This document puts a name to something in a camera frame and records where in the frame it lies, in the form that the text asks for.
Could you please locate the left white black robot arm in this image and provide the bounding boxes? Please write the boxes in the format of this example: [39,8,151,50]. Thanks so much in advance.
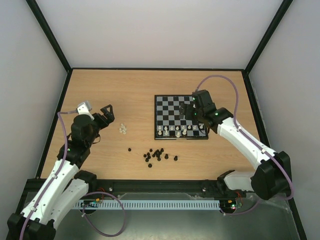
[7,101,115,240]

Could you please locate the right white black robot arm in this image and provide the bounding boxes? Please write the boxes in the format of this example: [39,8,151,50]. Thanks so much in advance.
[179,90,294,200]

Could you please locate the black grey chess board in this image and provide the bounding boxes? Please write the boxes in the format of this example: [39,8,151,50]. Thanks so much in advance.
[154,95,209,140]

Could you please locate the clear plastic sheet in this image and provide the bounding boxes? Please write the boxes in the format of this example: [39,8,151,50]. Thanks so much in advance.
[244,192,292,214]

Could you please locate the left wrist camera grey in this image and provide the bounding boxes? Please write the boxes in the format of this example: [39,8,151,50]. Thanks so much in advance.
[76,100,92,114]

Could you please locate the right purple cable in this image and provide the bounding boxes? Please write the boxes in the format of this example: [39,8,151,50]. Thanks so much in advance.
[195,74,294,216]

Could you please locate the purple cable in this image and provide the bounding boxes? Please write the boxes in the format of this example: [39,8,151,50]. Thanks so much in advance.
[19,110,126,240]
[195,74,294,216]

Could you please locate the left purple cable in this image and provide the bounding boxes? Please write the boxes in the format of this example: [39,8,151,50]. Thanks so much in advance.
[19,110,126,240]

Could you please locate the black aluminium frame rail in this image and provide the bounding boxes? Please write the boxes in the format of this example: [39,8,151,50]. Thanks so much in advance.
[24,178,291,195]

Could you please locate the white slotted cable duct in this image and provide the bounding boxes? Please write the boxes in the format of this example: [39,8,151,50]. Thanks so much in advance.
[85,200,221,211]

